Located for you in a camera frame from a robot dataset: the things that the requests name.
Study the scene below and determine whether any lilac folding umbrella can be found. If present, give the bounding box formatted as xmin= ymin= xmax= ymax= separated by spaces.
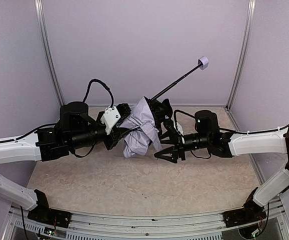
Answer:
xmin=120 ymin=56 xmax=209 ymax=158

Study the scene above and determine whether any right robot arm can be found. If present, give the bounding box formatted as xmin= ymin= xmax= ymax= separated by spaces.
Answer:
xmin=154 ymin=110 xmax=289 ymax=228

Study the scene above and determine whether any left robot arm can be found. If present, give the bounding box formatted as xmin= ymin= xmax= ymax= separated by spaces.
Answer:
xmin=0 ymin=101 xmax=131 ymax=224

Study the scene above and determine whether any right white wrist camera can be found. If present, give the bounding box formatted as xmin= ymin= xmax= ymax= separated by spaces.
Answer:
xmin=170 ymin=120 xmax=184 ymax=137

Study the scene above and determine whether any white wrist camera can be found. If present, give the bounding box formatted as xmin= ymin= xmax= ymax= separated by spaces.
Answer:
xmin=100 ymin=103 xmax=131 ymax=135
xmin=170 ymin=120 xmax=184 ymax=137

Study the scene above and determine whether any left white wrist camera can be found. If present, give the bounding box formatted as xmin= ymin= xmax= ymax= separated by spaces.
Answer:
xmin=100 ymin=103 xmax=131 ymax=135

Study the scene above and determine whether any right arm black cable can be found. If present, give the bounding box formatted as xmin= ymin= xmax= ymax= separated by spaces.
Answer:
xmin=173 ymin=109 xmax=198 ymax=126

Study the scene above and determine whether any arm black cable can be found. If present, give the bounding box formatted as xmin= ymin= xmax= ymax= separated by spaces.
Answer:
xmin=173 ymin=109 xmax=198 ymax=126
xmin=82 ymin=79 xmax=115 ymax=108

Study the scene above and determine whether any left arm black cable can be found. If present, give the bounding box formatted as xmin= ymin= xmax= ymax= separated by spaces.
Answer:
xmin=82 ymin=79 xmax=115 ymax=108

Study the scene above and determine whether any front aluminium rail base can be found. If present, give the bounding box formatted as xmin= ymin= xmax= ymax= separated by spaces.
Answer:
xmin=1 ymin=197 xmax=289 ymax=240

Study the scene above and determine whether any left aluminium frame post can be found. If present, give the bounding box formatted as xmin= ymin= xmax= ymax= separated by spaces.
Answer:
xmin=34 ymin=0 xmax=65 ymax=106

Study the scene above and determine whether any aluminium frame post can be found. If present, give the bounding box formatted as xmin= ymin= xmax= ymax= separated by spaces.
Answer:
xmin=34 ymin=0 xmax=65 ymax=106
xmin=226 ymin=0 xmax=257 ymax=112

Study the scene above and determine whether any right aluminium frame post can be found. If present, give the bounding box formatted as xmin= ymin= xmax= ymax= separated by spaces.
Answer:
xmin=226 ymin=0 xmax=257 ymax=112

